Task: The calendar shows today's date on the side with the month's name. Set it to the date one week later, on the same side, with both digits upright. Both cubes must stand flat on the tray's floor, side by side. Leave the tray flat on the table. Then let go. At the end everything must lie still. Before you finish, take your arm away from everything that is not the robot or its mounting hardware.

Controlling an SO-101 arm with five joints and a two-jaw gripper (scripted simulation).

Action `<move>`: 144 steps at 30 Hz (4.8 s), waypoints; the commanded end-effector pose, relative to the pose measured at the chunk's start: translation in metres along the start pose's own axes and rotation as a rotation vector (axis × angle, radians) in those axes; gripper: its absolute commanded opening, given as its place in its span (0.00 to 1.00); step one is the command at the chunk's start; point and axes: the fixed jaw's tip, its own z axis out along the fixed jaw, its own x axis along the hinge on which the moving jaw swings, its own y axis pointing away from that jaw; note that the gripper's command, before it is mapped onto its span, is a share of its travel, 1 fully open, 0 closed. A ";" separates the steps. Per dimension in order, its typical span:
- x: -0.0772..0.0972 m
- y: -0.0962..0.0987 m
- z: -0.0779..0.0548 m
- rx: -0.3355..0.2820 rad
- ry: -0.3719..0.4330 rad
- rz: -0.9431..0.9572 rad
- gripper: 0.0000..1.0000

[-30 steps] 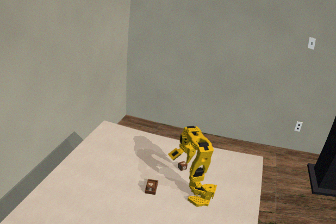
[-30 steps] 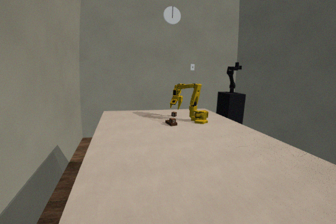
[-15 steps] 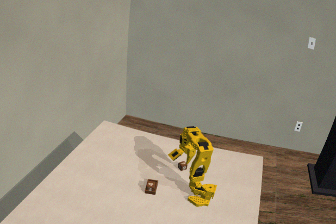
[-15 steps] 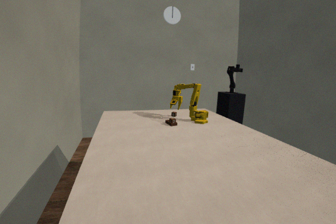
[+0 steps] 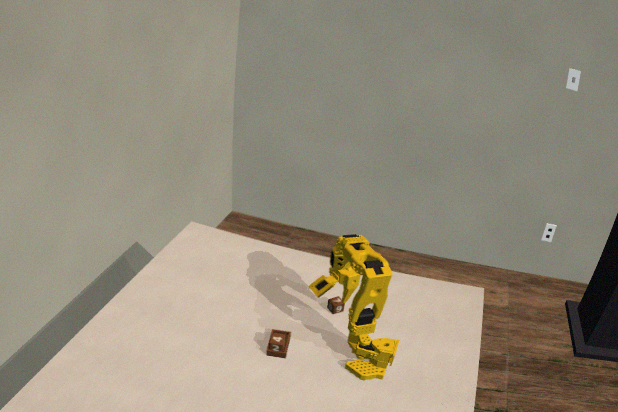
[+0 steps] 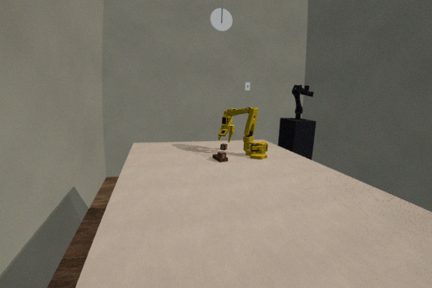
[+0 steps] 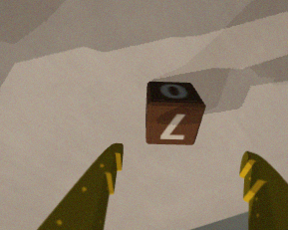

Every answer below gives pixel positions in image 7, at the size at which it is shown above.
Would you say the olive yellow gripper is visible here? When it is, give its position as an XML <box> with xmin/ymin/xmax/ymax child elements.
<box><xmin>37</xmin><ymin>143</ymin><xmax>288</xmax><ymax>230</ymax></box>

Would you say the brown calendar cube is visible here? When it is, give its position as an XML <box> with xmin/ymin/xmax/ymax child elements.
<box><xmin>145</xmin><ymin>82</ymin><xmax>205</xmax><ymax>145</ymax></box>

